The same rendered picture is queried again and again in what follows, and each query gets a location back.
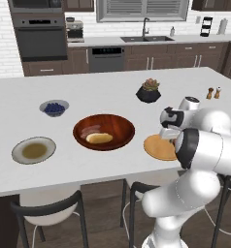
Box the pale yellow bun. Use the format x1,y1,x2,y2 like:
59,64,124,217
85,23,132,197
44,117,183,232
85,132,115,144

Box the brown salt shaker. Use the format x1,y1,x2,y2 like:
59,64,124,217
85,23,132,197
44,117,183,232
214,85,222,100

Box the white paper towel roll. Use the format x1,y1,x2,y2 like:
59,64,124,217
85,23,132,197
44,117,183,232
217,17,229,36

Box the coffee machine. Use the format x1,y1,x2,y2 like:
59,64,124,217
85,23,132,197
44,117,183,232
65,16,85,44

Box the window with blinds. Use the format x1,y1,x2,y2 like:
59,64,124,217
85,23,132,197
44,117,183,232
95,0,190,23

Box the orange wooden plate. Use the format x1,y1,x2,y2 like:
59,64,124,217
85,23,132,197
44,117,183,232
143,133,179,162

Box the grey plate with olive centre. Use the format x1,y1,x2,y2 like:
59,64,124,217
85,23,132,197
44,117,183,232
11,136,57,166

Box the black wire stand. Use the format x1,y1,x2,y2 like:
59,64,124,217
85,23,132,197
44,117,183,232
199,15,215,38

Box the black wall oven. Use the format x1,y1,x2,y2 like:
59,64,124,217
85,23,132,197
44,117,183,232
10,13,69,63

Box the grey bowl of blueberries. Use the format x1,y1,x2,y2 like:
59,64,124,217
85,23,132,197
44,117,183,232
39,99,70,118

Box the succulent in black pot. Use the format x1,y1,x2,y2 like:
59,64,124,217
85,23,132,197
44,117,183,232
135,77,162,105

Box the dark tap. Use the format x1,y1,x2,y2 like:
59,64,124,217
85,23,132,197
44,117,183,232
141,16,151,38

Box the brown wall cupboards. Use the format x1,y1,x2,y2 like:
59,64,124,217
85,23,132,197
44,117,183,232
61,0,95,14

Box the dark sink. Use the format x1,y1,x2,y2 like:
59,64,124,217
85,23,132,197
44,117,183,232
119,35,176,44

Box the brown base cupboards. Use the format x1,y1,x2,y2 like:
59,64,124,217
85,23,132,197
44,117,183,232
21,41,231,85

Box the microwave oven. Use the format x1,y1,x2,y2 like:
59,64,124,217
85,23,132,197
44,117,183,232
7,0,65,14

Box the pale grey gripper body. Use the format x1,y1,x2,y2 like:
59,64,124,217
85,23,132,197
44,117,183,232
158,127,183,140

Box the steel dishwasher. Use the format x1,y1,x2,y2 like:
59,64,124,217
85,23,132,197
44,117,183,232
87,46,126,74

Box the brown wooden bowl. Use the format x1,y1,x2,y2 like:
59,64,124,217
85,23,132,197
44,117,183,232
72,113,136,152

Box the brown pepper shaker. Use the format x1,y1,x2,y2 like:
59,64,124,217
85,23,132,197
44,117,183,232
206,86,215,101

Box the black and white chair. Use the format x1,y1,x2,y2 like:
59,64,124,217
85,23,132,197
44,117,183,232
10,185,89,248
210,175,231,248
119,170,186,248

